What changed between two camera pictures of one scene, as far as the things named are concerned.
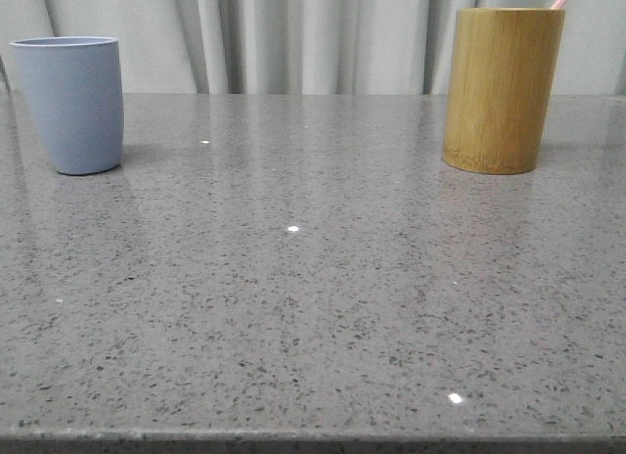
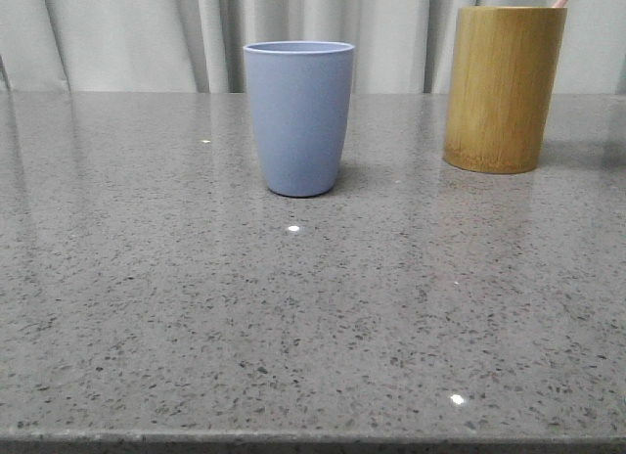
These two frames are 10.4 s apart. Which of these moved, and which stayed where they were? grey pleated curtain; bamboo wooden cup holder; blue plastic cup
Moved: blue plastic cup
Stayed: bamboo wooden cup holder; grey pleated curtain
